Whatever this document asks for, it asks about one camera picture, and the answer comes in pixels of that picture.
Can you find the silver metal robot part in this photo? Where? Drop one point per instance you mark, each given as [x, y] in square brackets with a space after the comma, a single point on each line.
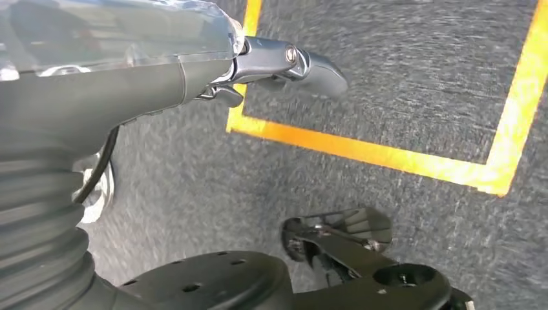
[100, 201]

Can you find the black robot foot plate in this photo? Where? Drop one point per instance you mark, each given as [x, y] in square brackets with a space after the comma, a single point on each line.
[214, 282]

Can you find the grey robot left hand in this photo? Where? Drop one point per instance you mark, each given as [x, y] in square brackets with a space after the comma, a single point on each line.
[107, 94]

